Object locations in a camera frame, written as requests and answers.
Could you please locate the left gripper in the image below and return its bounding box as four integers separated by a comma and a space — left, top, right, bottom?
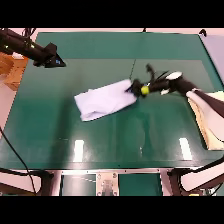
33, 42, 67, 69

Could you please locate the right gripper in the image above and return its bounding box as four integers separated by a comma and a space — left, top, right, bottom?
125, 78, 152, 98

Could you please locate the white garment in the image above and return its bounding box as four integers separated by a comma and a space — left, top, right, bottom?
73, 78, 138, 122

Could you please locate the cream garment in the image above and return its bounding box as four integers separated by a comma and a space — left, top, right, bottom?
186, 90, 224, 152

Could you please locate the silver frame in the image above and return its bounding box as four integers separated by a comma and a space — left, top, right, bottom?
0, 167, 224, 197

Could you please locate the black cable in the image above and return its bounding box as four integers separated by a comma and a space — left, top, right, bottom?
0, 127, 38, 197

